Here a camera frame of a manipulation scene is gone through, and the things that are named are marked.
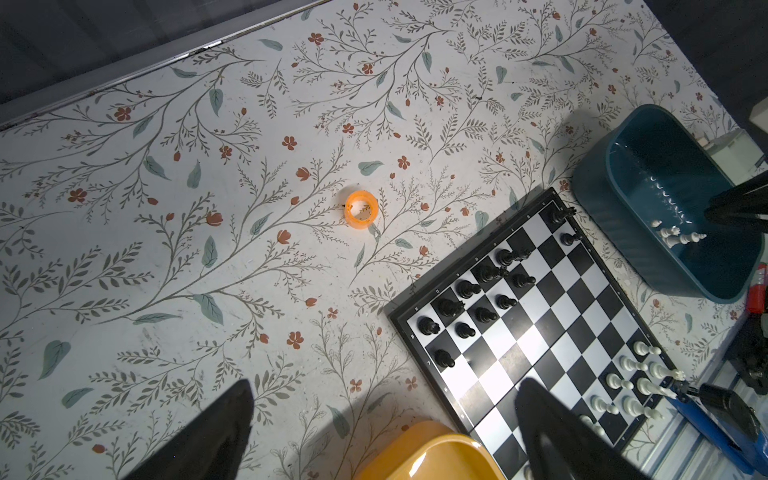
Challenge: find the red white marker pen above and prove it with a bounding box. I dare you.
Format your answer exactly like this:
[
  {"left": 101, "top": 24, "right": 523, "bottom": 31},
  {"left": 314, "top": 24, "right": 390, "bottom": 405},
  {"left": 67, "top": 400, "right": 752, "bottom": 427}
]
[{"left": 746, "top": 263, "right": 767, "bottom": 315}]

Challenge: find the teal tray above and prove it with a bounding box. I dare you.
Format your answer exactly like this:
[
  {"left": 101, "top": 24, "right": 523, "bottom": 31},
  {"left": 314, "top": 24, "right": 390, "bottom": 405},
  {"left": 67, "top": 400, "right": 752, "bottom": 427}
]
[{"left": 572, "top": 104, "right": 764, "bottom": 304}]

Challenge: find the orange tape roll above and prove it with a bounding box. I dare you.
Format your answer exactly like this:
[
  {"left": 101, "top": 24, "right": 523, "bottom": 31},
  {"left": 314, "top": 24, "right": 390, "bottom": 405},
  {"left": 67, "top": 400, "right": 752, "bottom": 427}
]
[{"left": 344, "top": 190, "right": 379, "bottom": 229}]

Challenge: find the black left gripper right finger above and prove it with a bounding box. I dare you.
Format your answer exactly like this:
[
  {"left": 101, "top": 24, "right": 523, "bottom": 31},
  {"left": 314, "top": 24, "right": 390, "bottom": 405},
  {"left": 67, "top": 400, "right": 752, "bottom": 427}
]
[{"left": 515, "top": 378, "right": 646, "bottom": 480}]

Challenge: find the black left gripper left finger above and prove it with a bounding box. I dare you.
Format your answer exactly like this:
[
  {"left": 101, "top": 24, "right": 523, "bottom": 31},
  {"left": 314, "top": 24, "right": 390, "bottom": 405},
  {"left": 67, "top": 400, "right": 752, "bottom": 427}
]
[{"left": 127, "top": 379, "right": 254, "bottom": 480}]

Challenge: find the blue stapler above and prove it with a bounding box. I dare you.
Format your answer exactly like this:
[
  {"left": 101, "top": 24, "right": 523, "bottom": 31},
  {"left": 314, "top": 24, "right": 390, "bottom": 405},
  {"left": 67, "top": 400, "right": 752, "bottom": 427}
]
[{"left": 668, "top": 380, "right": 767, "bottom": 476}]

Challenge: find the black and white chessboard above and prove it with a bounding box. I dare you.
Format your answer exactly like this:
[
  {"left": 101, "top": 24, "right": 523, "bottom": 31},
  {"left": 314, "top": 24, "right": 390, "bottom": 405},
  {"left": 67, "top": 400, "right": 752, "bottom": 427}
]
[{"left": 389, "top": 189, "right": 683, "bottom": 479}]

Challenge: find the yellow tray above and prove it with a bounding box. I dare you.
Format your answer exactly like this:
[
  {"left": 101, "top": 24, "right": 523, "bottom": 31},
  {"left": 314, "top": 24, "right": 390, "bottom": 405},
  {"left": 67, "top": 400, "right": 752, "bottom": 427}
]
[{"left": 355, "top": 420, "right": 505, "bottom": 480}]

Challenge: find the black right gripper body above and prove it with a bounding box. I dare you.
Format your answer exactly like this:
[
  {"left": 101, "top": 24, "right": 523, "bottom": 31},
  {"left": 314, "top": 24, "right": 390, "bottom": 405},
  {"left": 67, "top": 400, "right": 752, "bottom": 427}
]
[{"left": 704, "top": 184, "right": 767, "bottom": 231}]

